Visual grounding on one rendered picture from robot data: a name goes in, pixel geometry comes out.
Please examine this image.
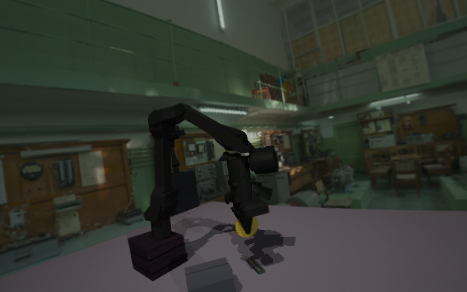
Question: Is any thin gold coin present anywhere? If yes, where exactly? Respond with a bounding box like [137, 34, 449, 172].
[235, 217, 258, 238]

